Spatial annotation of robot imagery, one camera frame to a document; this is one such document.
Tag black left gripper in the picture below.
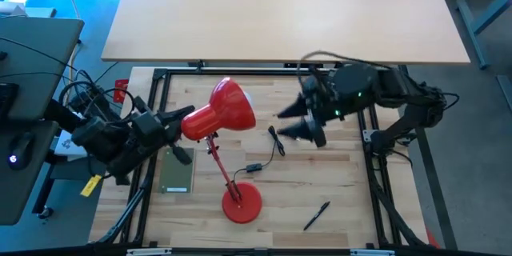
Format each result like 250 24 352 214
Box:
131 105 196 166

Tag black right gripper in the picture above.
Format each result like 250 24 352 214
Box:
277 82 341 148

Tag red desk lamp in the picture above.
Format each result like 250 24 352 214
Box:
181 76 263 225

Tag green spiral notebook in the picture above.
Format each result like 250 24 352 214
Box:
158 146 196 194

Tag black pen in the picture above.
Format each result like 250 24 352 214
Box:
302 201 331 232

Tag white printed paper sheet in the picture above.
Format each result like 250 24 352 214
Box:
54 134 88 157

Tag silver metal latch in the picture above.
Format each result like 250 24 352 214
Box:
126 247 173 256
350 249 395 256

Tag dark side desk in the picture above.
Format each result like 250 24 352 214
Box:
0 16 86 226

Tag black computer mouse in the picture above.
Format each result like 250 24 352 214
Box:
7 132 35 171

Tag black flat device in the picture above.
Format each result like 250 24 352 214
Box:
0 82 20 119

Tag white box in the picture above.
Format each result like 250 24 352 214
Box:
0 1 58 19

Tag grey metal table legs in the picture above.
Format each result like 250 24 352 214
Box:
455 0 512 70

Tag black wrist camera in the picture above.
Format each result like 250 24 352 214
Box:
299 74 321 97
132 95 150 115

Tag black lamp power cord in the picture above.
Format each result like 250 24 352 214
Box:
233 125 287 181

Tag yellow cable tag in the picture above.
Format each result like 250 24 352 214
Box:
79 174 103 198

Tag yellow cable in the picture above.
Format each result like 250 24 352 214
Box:
50 0 82 107

